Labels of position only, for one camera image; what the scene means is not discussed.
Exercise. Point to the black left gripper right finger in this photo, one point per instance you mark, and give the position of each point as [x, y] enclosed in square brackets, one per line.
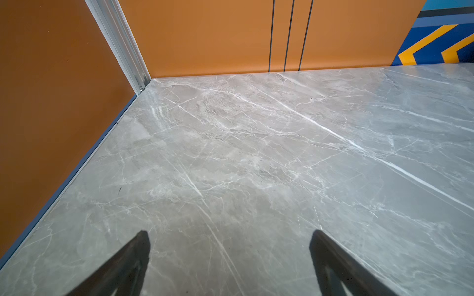
[338, 274]

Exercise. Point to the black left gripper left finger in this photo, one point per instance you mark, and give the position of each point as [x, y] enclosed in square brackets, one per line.
[123, 274]

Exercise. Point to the aluminium corner post left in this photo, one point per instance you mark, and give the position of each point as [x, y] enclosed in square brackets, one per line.
[113, 24]

